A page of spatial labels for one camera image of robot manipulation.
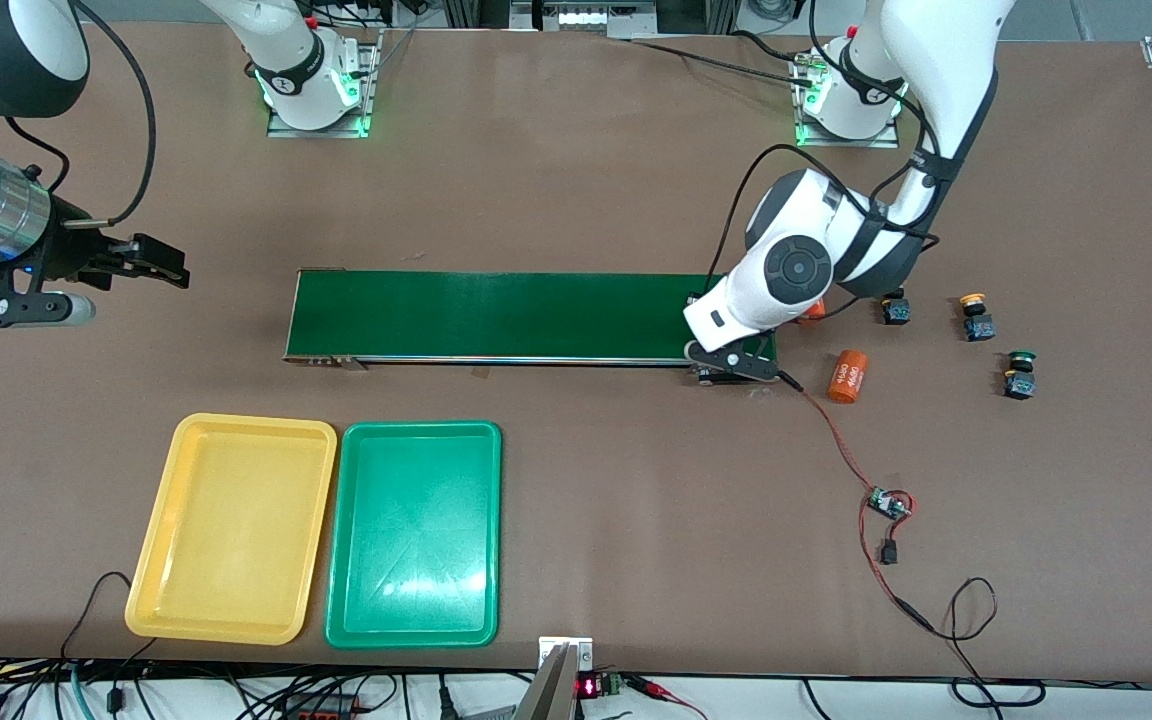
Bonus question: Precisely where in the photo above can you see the green plastic tray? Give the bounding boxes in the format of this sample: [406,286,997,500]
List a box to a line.
[324,420,503,651]

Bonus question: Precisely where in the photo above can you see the yellow plastic tray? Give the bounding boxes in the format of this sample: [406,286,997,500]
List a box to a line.
[125,412,339,647]

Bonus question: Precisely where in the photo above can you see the thin black looped cable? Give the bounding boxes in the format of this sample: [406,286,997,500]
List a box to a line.
[931,577,1047,709]

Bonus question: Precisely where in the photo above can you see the green push button switch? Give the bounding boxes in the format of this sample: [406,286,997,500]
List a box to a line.
[1002,350,1039,402]

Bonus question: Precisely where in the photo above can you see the green conveyor belt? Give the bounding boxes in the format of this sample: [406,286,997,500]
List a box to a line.
[283,268,782,387]

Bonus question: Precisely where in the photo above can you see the metal frame with light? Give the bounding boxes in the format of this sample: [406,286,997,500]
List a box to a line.
[508,0,659,41]

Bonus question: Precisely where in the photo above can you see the red black twisted wire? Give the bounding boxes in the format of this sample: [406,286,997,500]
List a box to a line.
[774,368,939,635]

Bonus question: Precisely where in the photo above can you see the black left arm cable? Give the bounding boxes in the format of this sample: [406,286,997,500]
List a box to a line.
[711,0,942,301]

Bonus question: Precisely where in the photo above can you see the red connector block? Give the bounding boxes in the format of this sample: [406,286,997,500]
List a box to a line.
[281,697,359,720]

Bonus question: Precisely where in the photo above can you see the black table cable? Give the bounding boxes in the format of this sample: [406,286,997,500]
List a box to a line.
[626,28,823,87]

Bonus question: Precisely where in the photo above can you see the grey metal camera mount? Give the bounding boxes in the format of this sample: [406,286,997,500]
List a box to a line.
[514,636,595,720]

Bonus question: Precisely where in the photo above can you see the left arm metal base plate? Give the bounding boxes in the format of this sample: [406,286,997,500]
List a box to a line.
[792,48,903,150]

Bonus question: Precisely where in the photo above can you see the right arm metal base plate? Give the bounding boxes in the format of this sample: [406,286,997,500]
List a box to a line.
[266,28,383,139]

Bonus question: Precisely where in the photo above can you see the red clip lead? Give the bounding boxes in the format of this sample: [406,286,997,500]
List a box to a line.
[626,674,709,720]

